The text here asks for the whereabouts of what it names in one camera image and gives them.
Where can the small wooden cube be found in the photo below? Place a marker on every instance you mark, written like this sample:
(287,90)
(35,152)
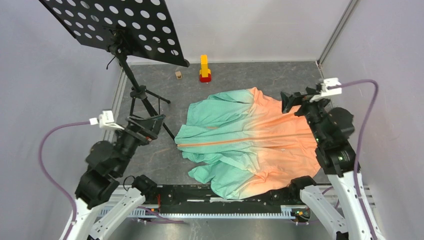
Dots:
(178,75)

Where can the white toothed cable duct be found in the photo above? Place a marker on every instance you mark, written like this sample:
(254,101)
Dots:
(142,213)

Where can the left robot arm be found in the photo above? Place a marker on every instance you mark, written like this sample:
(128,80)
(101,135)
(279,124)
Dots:
(107,161)

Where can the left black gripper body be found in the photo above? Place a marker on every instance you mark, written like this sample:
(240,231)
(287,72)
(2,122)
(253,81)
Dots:
(131,138)

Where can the green and orange jacket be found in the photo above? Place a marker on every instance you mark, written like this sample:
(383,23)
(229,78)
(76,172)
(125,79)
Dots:
(243,145)

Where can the red cylinder block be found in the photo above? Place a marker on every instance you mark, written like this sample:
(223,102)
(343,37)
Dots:
(205,79)

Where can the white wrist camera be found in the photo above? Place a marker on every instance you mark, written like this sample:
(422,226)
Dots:
(106,121)
(327,88)

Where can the black perforated music stand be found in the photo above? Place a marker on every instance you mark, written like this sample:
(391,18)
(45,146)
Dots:
(123,28)

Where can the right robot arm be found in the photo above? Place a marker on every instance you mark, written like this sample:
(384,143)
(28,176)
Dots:
(335,155)

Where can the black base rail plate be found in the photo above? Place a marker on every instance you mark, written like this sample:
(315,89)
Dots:
(201,199)

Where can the yellow block tower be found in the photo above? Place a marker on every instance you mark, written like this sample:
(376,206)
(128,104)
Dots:
(204,67)

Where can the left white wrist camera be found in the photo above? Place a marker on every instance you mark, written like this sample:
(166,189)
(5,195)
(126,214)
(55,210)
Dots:
(106,121)

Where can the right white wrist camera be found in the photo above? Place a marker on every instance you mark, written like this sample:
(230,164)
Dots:
(327,88)

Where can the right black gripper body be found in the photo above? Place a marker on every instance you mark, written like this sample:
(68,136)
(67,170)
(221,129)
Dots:
(315,111)

